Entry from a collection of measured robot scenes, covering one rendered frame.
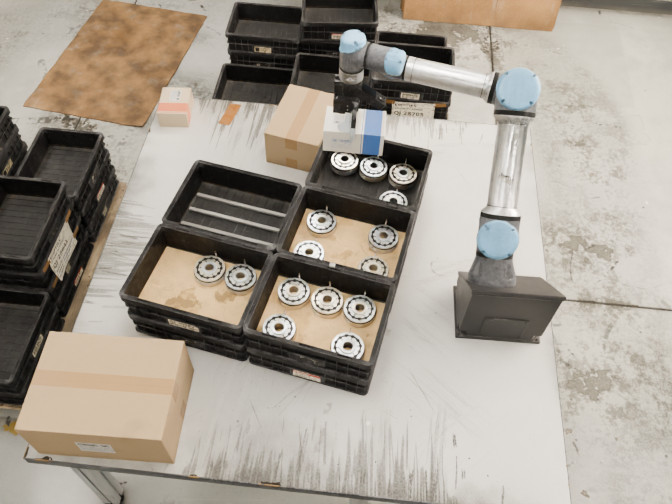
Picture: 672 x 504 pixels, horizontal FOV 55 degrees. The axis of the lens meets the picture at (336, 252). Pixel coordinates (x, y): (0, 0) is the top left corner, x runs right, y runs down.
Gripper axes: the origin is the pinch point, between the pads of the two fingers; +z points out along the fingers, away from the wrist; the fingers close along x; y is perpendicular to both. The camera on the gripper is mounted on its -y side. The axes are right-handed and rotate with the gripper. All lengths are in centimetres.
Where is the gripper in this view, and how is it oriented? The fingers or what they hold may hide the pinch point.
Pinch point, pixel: (354, 126)
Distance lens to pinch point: 219.3
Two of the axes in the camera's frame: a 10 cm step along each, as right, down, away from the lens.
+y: -9.9, -0.9, 0.4
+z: -0.2, 5.8, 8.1
